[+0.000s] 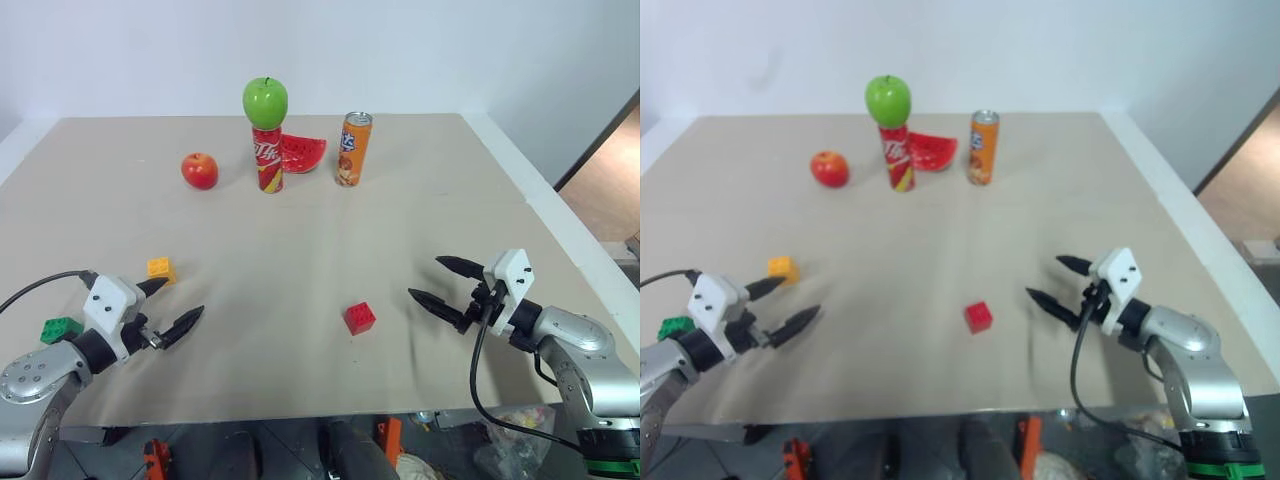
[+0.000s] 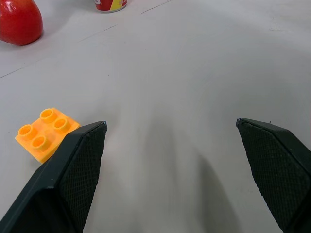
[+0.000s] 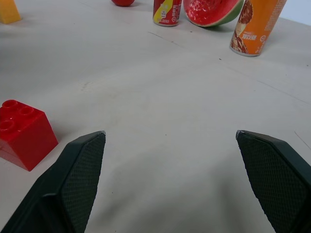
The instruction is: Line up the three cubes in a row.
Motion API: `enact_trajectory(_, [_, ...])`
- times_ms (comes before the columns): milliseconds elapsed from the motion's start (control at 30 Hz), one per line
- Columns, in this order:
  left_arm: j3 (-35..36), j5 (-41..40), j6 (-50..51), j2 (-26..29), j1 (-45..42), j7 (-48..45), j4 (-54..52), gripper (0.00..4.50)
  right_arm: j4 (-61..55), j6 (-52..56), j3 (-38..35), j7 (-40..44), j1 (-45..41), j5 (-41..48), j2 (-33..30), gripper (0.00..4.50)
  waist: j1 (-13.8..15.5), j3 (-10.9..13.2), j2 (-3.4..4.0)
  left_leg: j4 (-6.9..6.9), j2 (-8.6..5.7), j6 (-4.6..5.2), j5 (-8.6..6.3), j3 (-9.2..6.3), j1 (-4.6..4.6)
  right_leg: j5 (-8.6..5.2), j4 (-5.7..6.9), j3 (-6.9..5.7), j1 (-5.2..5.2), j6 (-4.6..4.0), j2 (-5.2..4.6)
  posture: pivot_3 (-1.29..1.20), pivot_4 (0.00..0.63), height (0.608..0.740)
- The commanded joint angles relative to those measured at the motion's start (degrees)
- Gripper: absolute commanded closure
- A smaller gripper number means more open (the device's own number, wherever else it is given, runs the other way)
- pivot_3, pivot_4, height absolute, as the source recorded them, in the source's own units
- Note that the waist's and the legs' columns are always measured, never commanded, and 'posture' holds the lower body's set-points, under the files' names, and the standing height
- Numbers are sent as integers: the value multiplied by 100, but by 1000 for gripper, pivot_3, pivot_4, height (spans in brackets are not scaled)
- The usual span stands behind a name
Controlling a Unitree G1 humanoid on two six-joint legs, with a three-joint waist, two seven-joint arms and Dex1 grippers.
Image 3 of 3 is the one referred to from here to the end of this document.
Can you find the watermelon half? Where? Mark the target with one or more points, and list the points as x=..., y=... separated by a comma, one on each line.
x=209, y=11

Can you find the red round fruit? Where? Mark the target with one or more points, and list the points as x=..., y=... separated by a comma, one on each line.
x=123, y=2

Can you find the red drink can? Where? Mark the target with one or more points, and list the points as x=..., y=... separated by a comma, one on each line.
x=167, y=12

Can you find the orange drink can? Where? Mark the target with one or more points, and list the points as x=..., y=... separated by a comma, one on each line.
x=255, y=28

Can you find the yellow toy building block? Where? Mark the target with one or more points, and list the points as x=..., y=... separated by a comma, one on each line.
x=8, y=11

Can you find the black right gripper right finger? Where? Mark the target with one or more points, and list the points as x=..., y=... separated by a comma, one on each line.
x=277, y=179

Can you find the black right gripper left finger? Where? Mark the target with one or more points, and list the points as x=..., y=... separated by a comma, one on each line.
x=73, y=184

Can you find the red toy building block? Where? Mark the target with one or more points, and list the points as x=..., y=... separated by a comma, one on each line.
x=23, y=134

